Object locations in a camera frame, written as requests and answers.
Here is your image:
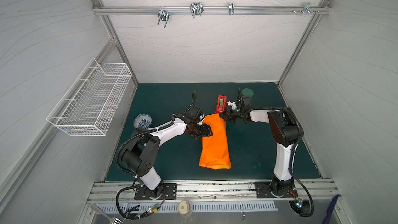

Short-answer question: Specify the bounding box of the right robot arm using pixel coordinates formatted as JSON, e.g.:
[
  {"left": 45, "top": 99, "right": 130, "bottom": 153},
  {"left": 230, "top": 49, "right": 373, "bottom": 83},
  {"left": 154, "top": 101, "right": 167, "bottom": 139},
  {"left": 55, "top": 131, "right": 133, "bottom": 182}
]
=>
[{"left": 220, "top": 96, "right": 304, "bottom": 196}]

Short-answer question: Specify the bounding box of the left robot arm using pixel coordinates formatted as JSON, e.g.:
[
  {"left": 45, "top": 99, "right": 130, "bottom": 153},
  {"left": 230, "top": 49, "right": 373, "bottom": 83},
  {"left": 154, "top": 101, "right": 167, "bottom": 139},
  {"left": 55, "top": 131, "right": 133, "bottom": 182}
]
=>
[{"left": 114, "top": 105, "right": 212, "bottom": 193}]

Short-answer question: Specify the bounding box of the glass jar green lid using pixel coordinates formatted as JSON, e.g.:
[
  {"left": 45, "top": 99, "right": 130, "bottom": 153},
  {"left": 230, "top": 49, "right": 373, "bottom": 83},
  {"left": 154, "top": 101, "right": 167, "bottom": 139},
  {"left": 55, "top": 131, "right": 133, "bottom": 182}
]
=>
[{"left": 241, "top": 88, "right": 254, "bottom": 99}]

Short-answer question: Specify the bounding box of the red tape dispenser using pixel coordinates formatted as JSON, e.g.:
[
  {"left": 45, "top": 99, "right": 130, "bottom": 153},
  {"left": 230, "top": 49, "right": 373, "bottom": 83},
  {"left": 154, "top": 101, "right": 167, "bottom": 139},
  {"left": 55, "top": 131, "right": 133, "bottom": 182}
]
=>
[{"left": 216, "top": 95, "right": 227, "bottom": 114}]

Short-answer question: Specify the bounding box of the green table mat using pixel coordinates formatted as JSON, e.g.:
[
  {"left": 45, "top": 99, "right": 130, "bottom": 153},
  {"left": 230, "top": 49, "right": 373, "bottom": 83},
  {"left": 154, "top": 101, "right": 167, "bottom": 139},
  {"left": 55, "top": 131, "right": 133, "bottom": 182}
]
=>
[{"left": 105, "top": 82, "right": 321, "bottom": 181}]

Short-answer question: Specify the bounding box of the blue white ceramic spoon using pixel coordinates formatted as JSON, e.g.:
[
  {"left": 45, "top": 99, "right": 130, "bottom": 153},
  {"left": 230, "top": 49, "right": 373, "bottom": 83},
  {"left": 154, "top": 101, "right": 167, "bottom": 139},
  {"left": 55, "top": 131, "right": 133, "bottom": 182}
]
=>
[{"left": 133, "top": 113, "right": 152, "bottom": 129}]

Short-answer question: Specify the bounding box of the round white puck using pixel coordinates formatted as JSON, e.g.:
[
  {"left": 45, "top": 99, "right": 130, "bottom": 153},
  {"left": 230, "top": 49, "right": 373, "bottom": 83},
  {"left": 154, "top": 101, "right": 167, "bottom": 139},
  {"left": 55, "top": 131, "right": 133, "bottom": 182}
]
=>
[{"left": 178, "top": 200, "right": 193, "bottom": 218}]

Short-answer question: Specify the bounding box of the small metal hook clamp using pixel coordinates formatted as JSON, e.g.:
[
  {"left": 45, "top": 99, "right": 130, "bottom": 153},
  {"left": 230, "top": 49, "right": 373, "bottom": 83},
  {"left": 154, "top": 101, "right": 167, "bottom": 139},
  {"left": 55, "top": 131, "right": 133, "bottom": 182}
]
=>
[{"left": 229, "top": 3, "right": 235, "bottom": 16}]

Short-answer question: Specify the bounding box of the metal U-bolt clamp left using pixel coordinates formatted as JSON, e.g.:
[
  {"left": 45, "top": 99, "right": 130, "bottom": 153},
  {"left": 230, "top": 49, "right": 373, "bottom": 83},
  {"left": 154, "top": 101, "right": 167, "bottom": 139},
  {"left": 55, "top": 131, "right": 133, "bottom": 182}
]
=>
[{"left": 157, "top": 9, "right": 170, "bottom": 28}]

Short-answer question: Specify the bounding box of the metal u-bolt clamp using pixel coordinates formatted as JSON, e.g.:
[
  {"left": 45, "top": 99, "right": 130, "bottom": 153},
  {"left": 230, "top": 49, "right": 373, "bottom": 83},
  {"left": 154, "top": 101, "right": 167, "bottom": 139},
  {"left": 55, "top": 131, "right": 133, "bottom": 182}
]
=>
[
  {"left": 157, "top": 9, "right": 170, "bottom": 28},
  {"left": 189, "top": 2, "right": 204, "bottom": 18}
]

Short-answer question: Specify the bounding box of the metal U-bolt clamp middle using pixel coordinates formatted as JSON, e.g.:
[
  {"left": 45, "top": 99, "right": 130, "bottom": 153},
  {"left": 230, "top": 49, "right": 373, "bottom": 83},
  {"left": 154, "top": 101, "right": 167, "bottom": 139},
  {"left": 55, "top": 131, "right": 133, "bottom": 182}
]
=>
[{"left": 189, "top": 2, "right": 204, "bottom": 18}]

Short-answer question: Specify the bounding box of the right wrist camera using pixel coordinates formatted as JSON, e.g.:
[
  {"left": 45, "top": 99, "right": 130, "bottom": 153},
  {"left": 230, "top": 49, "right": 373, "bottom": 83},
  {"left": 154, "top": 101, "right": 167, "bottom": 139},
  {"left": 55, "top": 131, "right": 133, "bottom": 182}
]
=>
[{"left": 227, "top": 101, "right": 237, "bottom": 110}]

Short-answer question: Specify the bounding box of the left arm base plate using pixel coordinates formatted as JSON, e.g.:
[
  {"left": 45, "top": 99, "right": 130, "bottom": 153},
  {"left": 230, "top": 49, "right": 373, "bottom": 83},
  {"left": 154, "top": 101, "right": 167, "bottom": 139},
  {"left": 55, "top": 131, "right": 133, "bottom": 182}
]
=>
[{"left": 134, "top": 181, "right": 177, "bottom": 201}]

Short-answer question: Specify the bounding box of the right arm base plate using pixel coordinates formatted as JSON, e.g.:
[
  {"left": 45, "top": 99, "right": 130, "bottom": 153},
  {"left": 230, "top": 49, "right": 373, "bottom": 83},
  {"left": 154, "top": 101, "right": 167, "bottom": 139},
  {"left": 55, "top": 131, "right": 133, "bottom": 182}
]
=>
[{"left": 249, "top": 180, "right": 298, "bottom": 199}]

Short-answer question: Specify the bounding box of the white wire basket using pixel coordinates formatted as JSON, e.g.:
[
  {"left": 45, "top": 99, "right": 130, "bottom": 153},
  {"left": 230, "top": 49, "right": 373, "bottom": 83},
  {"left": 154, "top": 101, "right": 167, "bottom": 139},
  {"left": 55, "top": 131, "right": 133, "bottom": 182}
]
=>
[{"left": 46, "top": 58, "right": 132, "bottom": 136}]

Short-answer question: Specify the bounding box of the aluminium crossbar rail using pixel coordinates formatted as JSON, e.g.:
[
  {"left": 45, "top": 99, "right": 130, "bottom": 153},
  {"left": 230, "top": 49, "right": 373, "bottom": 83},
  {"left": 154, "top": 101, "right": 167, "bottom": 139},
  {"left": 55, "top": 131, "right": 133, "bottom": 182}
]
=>
[{"left": 93, "top": 5, "right": 332, "bottom": 16}]

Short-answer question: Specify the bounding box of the metal bracket clamp right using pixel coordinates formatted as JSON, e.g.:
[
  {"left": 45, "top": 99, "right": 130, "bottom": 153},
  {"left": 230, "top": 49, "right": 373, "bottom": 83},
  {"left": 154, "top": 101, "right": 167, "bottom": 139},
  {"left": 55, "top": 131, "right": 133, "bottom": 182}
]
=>
[{"left": 292, "top": 3, "right": 321, "bottom": 16}]

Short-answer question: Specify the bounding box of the white slotted cable duct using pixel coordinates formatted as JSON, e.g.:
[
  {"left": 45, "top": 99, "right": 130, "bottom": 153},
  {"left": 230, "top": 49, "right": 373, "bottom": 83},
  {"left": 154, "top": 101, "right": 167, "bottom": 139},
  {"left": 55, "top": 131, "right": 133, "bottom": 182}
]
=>
[{"left": 96, "top": 201, "right": 278, "bottom": 214}]

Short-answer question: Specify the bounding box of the blue handled tool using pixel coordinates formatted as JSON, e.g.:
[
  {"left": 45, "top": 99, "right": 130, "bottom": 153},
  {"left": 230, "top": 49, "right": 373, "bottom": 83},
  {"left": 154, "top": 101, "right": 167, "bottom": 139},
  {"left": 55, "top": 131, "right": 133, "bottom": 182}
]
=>
[{"left": 322, "top": 195, "right": 341, "bottom": 224}]

